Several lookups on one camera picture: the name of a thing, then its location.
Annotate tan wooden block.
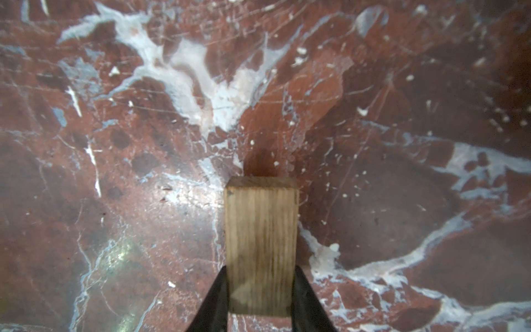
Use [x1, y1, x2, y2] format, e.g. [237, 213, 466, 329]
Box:
[223, 177, 300, 318]

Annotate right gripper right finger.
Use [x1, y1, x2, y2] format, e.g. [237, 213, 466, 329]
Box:
[291, 266, 337, 332]

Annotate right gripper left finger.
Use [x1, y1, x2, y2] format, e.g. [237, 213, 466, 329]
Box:
[185, 266, 229, 332]

